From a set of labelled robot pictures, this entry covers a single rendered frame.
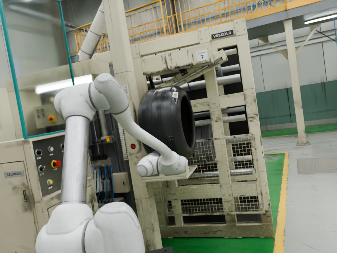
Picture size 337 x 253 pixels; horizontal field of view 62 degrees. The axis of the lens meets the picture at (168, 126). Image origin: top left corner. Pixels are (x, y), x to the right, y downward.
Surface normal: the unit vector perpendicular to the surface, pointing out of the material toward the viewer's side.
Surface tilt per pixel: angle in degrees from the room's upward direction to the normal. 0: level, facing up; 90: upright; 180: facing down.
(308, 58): 90
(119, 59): 90
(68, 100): 67
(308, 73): 90
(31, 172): 90
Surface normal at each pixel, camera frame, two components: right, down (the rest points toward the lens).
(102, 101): 0.14, 0.63
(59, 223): -0.28, -0.43
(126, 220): 0.56, -0.43
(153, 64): -0.29, 0.11
